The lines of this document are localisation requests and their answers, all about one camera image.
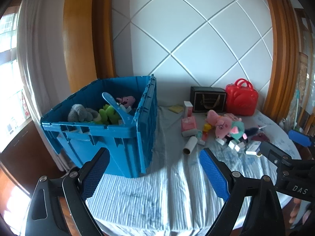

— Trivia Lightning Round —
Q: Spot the grey plush toy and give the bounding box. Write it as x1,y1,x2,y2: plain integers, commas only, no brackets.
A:
68,104,99,123

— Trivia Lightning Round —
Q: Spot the white blue tablecloth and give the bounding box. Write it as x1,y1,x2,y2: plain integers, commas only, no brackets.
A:
85,106,302,234

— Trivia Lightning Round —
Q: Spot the black gift box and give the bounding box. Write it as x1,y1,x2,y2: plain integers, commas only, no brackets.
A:
190,87,227,113

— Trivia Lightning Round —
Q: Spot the pink tissue pack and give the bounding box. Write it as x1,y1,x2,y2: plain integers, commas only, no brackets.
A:
181,117,198,137

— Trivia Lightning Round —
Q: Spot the light blue plastic scoop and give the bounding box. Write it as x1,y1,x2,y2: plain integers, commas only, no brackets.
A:
102,92,134,126

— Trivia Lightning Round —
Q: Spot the teal plush toy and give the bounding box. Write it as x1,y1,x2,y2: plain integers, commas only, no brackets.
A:
230,118,248,141

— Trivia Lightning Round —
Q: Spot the blue plastic crate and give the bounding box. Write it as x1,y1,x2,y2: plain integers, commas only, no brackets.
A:
41,74,158,178

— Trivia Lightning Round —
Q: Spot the tall pink white box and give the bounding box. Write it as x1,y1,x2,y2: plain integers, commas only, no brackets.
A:
183,101,194,118

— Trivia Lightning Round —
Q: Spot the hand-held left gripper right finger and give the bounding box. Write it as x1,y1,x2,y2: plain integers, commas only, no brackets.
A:
199,148,283,236

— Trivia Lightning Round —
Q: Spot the person's right hand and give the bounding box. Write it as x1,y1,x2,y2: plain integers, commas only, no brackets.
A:
289,197,313,227

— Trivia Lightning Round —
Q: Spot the blue feather brush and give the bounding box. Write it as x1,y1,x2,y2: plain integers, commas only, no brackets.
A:
244,125,267,138

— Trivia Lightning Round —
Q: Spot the red toy suitcase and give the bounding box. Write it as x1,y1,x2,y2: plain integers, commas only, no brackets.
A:
225,78,259,116

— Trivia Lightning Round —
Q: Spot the pink pig plush orange dress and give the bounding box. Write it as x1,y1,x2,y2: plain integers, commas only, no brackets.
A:
205,110,221,124

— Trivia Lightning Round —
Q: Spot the green plush toy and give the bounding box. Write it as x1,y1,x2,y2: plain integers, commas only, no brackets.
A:
95,104,119,125

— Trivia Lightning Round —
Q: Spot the white curtain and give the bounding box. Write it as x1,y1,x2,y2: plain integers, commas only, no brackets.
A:
16,0,69,172

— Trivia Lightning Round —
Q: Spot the pink pig plush with glasses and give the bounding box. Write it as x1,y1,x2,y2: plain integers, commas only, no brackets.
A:
215,117,233,139

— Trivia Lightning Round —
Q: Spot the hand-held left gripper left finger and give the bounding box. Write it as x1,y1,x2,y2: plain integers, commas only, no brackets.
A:
25,147,110,236

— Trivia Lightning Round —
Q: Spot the white blue medicine box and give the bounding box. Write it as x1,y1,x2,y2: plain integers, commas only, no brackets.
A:
246,141,261,155

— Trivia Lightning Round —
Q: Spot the dark red pouch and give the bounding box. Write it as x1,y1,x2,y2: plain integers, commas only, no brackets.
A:
251,133,270,142

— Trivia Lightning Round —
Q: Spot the wooden door frame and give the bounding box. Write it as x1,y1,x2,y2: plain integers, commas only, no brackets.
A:
261,0,299,126
63,0,116,94

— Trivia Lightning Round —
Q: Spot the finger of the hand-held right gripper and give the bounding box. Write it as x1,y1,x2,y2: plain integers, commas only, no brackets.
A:
288,129,315,147
259,141,292,168

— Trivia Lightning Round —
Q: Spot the small pink plush toy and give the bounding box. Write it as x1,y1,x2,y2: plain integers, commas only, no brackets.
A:
116,96,136,110

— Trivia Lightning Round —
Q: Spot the white paper roll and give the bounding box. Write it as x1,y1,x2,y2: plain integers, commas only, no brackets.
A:
183,137,198,155

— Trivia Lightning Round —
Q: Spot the bright window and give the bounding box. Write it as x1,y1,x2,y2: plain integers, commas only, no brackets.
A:
0,5,26,133

